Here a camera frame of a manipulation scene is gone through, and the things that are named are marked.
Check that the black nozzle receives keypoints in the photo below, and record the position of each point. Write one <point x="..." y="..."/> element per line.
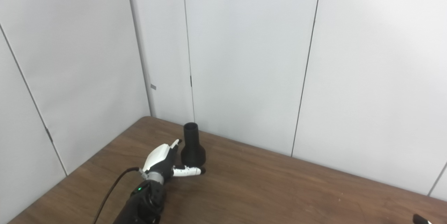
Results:
<point x="192" y="154"/>

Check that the white and black right hand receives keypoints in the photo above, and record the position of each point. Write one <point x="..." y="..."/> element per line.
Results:
<point x="419" y="219"/>

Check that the white and black left hand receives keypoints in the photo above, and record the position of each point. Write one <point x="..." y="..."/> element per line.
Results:
<point x="159" y="157"/>

